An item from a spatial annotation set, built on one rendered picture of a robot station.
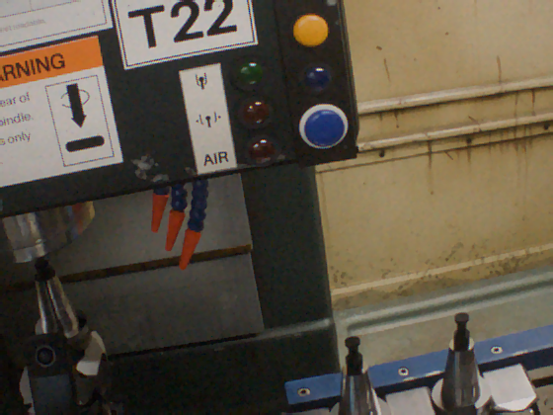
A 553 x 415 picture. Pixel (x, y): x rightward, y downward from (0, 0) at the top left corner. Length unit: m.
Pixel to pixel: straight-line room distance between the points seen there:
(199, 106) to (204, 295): 0.89
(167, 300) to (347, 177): 0.54
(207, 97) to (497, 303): 1.52
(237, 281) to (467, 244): 0.70
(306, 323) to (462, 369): 0.75
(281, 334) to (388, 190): 0.46
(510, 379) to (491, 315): 1.11
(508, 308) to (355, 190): 0.46
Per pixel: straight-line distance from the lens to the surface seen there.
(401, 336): 2.09
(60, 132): 0.72
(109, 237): 1.51
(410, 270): 2.11
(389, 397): 1.01
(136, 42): 0.69
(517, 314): 2.13
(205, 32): 0.69
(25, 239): 0.92
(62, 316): 1.05
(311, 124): 0.72
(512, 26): 1.91
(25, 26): 0.69
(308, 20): 0.69
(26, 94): 0.71
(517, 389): 1.01
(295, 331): 1.67
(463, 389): 0.97
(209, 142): 0.73
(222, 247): 1.53
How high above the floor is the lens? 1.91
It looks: 31 degrees down
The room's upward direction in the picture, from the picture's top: 9 degrees counter-clockwise
